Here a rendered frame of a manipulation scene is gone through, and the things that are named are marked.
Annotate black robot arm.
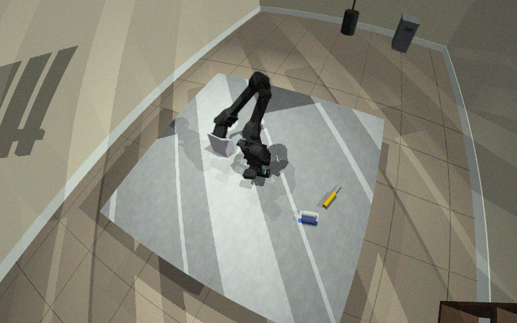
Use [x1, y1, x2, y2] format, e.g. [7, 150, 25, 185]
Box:
[210, 72, 272, 166]

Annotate yellow-handled screwdriver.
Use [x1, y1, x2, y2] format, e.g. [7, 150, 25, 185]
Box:
[323, 184, 341, 208]

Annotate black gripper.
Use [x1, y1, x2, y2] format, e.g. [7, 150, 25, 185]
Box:
[243, 156, 262, 179]

